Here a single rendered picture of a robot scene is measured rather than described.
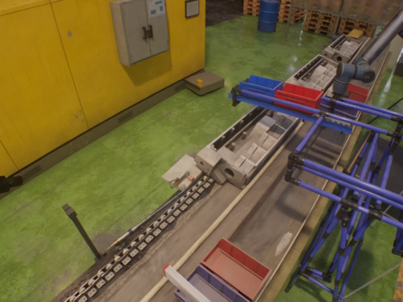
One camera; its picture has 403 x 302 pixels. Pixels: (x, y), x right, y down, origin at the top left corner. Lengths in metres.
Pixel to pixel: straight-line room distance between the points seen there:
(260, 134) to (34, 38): 2.37
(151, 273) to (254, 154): 1.07
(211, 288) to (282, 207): 0.73
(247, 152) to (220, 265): 0.83
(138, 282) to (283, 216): 1.00
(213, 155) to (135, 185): 1.39
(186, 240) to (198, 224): 0.14
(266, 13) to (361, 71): 6.39
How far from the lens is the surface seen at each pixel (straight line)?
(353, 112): 2.41
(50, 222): 3.01
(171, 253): 1.60
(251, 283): 1.54
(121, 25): 3.31
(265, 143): 2.03
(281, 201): 1.88
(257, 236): 1.68
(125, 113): 3.90
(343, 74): 2.06
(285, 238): 1.68
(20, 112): 3.16
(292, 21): 9.82
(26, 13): 2.99
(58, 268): 2.68
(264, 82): 2.08
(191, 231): 1.67
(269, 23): 8.33
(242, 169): 1.77
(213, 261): 1.57
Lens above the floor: 2.18
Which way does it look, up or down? 42 degrees down
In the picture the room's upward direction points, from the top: straight up
